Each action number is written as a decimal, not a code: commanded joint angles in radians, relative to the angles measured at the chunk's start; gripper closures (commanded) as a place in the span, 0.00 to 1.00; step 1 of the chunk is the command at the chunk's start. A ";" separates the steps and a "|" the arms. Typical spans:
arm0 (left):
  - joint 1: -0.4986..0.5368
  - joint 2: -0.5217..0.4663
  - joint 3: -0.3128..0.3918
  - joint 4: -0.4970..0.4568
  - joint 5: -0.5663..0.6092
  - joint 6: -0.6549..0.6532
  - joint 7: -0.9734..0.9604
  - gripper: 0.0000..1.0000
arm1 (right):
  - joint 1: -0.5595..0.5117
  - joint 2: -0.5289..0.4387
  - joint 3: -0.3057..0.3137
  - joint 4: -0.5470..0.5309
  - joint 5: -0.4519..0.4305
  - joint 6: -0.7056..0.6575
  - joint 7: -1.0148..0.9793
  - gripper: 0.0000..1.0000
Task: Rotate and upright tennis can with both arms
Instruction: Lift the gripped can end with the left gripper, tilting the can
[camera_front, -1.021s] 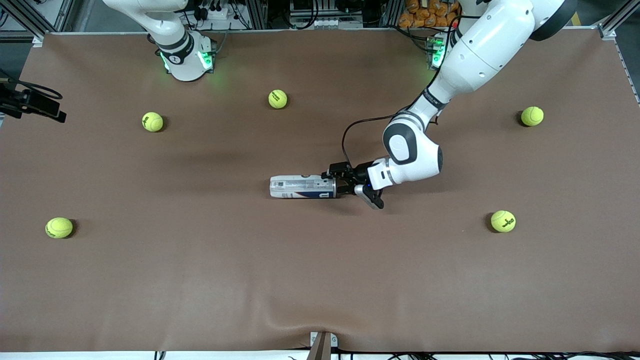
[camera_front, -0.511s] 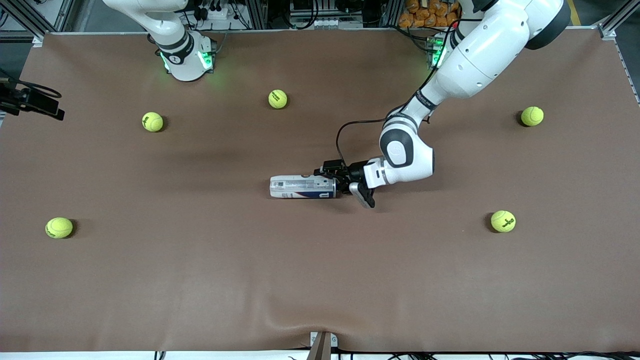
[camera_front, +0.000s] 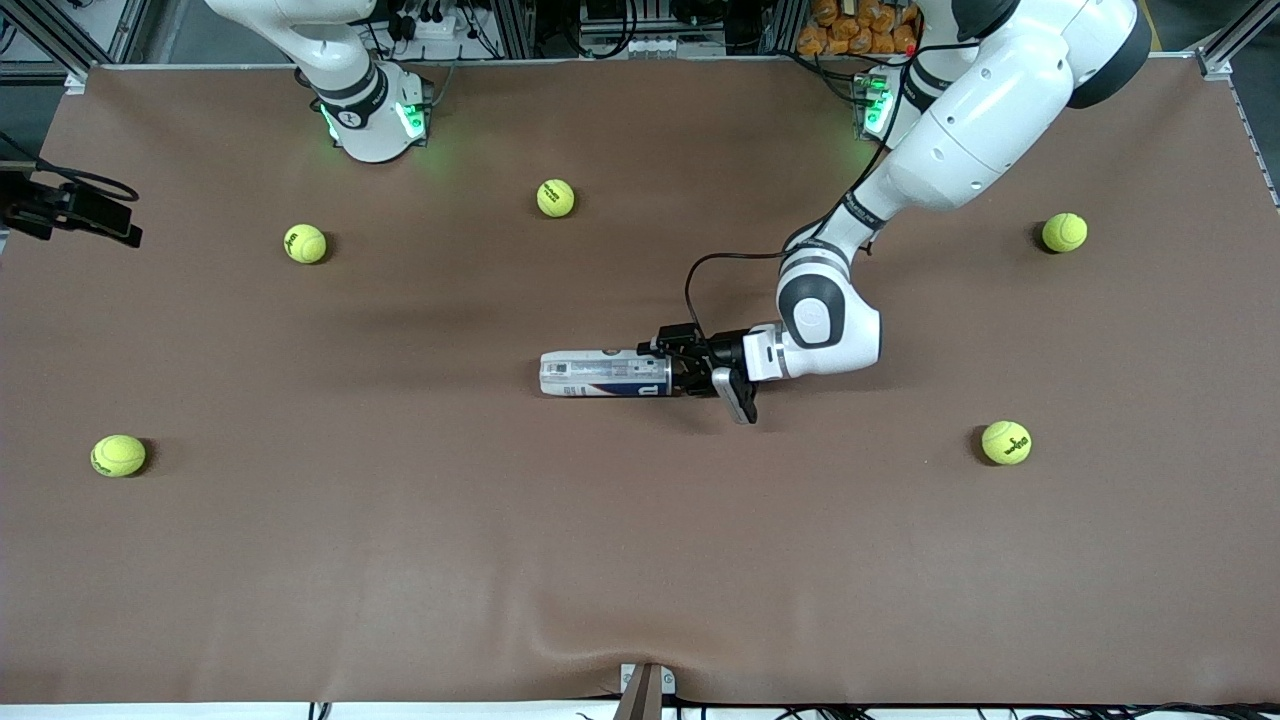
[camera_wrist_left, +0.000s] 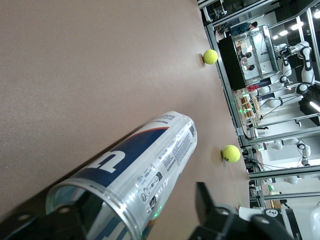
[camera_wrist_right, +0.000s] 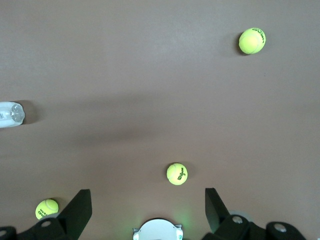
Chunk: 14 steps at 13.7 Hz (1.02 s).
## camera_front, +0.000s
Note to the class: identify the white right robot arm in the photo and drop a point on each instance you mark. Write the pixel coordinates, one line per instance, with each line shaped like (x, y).
(370, 125)

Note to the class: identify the aluminium frame strut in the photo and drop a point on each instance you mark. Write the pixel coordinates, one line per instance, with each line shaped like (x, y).
(76, 82)
(1235, 35)

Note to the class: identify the yellow-green tennis ball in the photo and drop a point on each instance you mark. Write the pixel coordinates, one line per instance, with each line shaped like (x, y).
(1063, 232)
(118, 455)
(1006, 442)
(305, 243)
(555, 197)

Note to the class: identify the white blue tennis ball can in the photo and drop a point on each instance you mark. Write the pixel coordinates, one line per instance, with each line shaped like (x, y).
(600, 373)

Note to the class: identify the pile of orange objects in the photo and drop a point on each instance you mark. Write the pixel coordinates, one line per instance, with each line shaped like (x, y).
(850, 30)

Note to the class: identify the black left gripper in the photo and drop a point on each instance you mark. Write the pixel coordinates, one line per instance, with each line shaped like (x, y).
(722, 352)

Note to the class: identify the white terminal strip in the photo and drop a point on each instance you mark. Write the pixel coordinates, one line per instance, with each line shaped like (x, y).
(660, 46)

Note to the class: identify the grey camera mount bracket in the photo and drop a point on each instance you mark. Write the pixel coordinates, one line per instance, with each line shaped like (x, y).
(645, 695)

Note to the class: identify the white power strip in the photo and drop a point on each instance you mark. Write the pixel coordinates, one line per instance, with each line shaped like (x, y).
(430, 27)

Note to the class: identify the brown table cloth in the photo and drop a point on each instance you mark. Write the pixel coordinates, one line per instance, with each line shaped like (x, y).
(640, 560)

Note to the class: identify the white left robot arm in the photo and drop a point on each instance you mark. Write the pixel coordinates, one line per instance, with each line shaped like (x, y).
(960, 140)

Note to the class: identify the base connector box green light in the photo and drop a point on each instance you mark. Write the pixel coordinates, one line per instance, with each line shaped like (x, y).
(415, 115)
(872, 105)

